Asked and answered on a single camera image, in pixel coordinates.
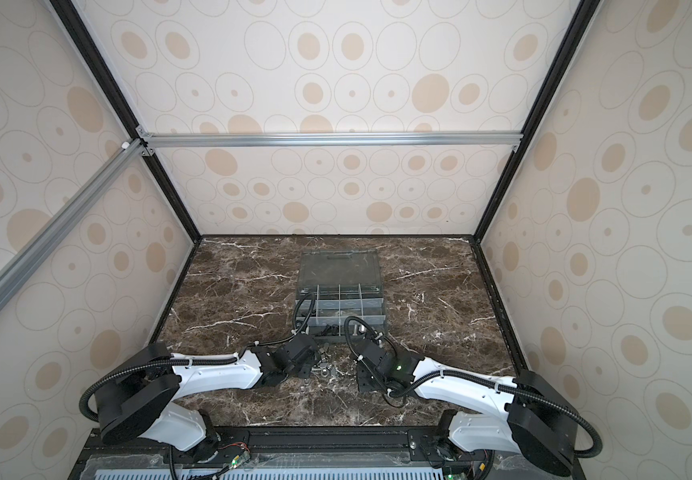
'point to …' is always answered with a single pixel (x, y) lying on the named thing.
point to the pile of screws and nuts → (335, 373)
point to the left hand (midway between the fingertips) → (316, 358)
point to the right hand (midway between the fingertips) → (362, 377)
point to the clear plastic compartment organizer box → (342, 284)
